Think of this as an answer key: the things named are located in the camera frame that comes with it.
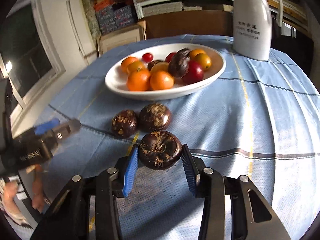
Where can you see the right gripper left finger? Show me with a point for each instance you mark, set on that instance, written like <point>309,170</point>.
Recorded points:
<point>68,215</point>

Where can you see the red cherry tomato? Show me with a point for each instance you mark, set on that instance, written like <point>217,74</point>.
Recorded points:
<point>147,57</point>

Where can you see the beige framed panel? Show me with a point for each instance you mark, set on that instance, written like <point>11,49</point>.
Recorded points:
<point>131,34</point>

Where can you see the dark water chestnut back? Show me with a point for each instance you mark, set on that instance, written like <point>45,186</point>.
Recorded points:
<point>178,65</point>

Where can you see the large yellow-orange persimmon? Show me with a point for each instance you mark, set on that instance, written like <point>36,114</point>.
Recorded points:
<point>162,66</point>

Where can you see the orange tangerine front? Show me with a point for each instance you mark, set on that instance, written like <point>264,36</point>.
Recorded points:
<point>134,66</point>

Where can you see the stack of patterned boxes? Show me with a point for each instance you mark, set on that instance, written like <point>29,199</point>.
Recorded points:
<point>113,15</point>

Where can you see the brown wooden cabinet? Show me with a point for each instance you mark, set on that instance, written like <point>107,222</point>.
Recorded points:
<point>202,22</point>

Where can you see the white oval plate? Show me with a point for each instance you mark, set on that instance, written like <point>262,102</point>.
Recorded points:
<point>115,79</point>

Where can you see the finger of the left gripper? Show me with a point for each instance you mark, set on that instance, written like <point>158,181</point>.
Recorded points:
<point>46,126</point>
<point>65,130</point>

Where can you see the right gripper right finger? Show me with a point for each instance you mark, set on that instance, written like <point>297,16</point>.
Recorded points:
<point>251,214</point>

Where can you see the orange kumquat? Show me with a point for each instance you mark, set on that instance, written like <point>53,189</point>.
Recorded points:
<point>204,60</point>
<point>195,52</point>

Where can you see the dark water chestnut front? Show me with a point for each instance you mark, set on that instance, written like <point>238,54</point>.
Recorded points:
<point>159,150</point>

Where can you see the window with white frame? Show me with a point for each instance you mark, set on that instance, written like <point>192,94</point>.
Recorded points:
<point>28,56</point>

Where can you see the large orange tangerine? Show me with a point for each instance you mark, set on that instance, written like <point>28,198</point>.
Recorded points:
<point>138,80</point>

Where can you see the orange kumquat top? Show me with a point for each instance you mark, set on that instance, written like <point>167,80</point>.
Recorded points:
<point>195,52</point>

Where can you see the white thermos jug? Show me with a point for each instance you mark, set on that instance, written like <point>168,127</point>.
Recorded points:
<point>252,28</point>

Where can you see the small orange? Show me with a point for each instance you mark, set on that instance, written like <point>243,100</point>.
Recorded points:
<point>161,80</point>

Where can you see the person's left hand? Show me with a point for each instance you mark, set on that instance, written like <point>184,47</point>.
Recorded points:
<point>22,198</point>

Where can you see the dark water chestnut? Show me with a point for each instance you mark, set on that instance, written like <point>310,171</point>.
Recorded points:
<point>152,63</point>
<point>125,123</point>
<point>184,52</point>
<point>178,65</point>
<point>154,117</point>
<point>159,150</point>

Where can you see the small red plum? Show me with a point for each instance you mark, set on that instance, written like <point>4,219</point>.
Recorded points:
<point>169,57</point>

